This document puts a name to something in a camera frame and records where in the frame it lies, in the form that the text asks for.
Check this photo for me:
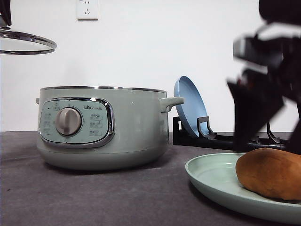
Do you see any white wall socket left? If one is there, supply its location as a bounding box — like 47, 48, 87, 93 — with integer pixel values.
75, 0, 99, 23

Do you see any brown potato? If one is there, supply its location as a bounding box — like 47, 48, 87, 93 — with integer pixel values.
236, 148, 301, 200

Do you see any green electric steamer pot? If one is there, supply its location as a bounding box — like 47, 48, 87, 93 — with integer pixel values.
36, 86, 184, 171

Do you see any blue plate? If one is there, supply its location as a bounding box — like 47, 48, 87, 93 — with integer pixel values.
174, 76, 208, 136

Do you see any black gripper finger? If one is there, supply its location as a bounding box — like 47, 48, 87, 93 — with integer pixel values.
0, 0, 12, 26
287, 98, 301, 155

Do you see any green plate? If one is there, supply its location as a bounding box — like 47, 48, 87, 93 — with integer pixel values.
185, 153, 301, 224

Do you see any grey table mat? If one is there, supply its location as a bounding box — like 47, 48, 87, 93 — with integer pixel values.
0, 131, 301, 226

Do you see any black dish rack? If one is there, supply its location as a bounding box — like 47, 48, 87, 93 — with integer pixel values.
173, 116, 291, 148

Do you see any glass pot lid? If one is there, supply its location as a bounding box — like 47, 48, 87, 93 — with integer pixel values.
0, 16, 57, 55

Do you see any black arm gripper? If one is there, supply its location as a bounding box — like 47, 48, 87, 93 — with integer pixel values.
227, 0, 301, 151

